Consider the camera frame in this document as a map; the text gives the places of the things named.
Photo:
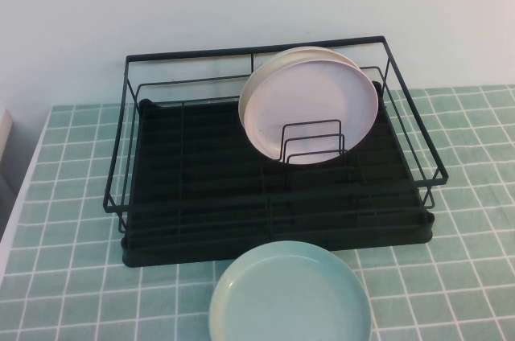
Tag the green round plate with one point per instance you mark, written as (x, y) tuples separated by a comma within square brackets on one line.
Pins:
[(289, 301)]

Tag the black plastic dish rack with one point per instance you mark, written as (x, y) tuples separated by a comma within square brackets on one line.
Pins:
[(201, 148)]

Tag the pink round plate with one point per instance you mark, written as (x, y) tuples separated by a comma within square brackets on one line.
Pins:
[(314, 95)]

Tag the cream round plate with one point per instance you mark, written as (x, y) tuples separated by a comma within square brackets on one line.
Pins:
[(289, 53)]

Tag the white side table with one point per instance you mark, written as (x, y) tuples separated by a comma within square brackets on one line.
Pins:
[(4, 136)]

